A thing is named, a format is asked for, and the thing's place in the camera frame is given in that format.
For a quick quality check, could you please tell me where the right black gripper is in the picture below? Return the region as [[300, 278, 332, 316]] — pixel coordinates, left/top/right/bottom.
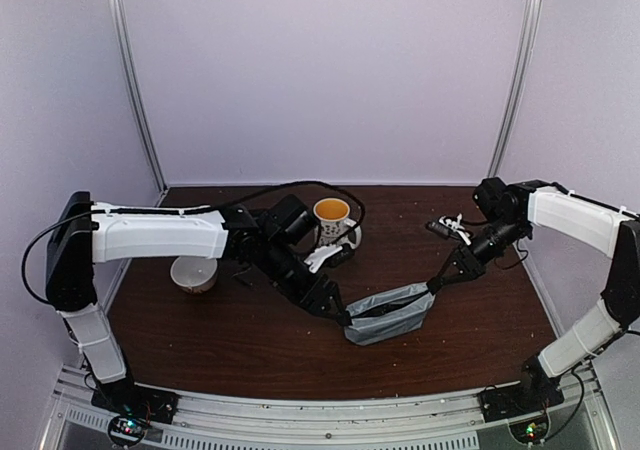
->
[[435, 216, 527, 286]]

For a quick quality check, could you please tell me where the grey zipper pouch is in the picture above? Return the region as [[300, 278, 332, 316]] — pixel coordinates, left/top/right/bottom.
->
[[344, 282, 435, 346]]

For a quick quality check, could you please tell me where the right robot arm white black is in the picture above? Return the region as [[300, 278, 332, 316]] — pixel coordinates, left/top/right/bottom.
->
[[427, 177, 639, 412]]

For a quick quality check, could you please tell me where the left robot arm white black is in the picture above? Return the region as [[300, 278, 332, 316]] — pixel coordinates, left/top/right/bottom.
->
[[45, 192, 351, 414]]

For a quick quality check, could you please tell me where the floral ceramic mug yellow inside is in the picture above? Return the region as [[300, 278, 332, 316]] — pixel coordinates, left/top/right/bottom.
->
[[313, 198, 362, 250]]

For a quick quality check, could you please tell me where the white ceramic bowl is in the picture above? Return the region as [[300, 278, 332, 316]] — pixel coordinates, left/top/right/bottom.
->
[[170, 256, 218, 294]]

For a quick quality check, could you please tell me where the right circuit board with leds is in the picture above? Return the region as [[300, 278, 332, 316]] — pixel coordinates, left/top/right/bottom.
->
[[508, 415, 550, 446]]

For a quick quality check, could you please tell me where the circuit board with leds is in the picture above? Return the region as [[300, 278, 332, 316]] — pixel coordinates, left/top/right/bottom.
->
[[508, 415, 550, 446], [107, 415, 149, 446]]

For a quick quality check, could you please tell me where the left circuit board with leds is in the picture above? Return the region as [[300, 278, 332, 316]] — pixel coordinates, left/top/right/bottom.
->
[[107, 415, 149, 446]]

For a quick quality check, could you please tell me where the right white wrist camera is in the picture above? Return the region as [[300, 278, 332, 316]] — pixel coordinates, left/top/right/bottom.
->
[[425, 214, 472, 245]]

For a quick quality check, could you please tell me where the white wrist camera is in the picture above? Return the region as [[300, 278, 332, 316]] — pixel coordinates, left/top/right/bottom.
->
[[304, 243, 355, 273], [425, 214, 472, 245]]

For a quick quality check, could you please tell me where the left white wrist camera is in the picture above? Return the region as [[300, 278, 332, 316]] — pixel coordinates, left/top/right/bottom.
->
[[304, 243, 355, 273]]

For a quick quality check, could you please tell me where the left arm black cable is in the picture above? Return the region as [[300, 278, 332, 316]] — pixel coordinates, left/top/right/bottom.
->
[[20, 180, 369, 306]]

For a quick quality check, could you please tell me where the front aluminium rail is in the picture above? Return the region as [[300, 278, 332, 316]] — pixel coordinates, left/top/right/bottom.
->
[[39, 364, 621, 450]]

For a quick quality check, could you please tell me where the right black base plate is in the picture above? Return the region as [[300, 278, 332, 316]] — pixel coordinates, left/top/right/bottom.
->
[[478, 382, 564, 423]]

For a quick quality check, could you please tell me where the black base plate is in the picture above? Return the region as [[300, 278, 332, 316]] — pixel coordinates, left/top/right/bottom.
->
[[91, 379, 179, 424], [478, 382, 564, 423]]

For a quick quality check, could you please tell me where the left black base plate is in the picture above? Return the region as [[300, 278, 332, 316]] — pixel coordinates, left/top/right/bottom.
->
[[91, 379, 179, 424]]

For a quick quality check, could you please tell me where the right aluminium frame post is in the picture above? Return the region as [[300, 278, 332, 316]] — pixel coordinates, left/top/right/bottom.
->
[[487, 0, 543, 178]]

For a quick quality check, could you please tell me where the aluminium frame post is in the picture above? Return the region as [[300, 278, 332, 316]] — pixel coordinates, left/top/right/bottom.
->
[[108, 0, 168, 193], [487, 0, 543, 178]]

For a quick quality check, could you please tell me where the left aluminium frame post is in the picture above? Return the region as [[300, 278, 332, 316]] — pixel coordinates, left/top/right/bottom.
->
[[108, 0, 168, 193]]

